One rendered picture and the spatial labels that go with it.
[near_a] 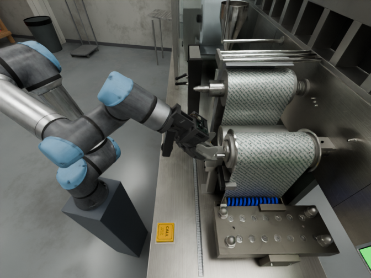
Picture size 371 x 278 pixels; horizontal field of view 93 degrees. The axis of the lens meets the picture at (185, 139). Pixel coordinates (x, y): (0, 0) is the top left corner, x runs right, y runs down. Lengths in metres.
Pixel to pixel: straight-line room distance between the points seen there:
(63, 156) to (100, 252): 1.50
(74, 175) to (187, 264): 0.55
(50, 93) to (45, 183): 1.77
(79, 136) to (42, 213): 1.86
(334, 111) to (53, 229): 2.15
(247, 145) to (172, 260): 0.53
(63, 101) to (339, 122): 0.93
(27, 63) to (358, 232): 1.08
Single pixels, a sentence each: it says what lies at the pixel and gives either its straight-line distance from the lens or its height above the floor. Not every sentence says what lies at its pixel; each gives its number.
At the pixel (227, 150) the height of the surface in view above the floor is 1.28.
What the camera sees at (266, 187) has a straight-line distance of 0.75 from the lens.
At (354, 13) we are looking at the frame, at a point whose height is 1.59.
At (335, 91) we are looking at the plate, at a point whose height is 1.41.
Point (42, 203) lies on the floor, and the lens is 2.34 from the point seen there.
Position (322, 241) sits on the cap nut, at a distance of 0.82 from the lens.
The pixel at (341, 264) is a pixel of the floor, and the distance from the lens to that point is 2.13.
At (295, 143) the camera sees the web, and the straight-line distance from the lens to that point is 0.63.
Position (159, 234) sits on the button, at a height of 0.92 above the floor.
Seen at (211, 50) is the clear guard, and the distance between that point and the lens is 1.45.
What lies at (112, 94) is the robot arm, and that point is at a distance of 0.39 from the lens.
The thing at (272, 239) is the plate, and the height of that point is 1.03.
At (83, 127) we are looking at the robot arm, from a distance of 0.45.
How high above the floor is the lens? 1.71
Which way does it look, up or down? 47 degrees down
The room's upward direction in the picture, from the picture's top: straight up
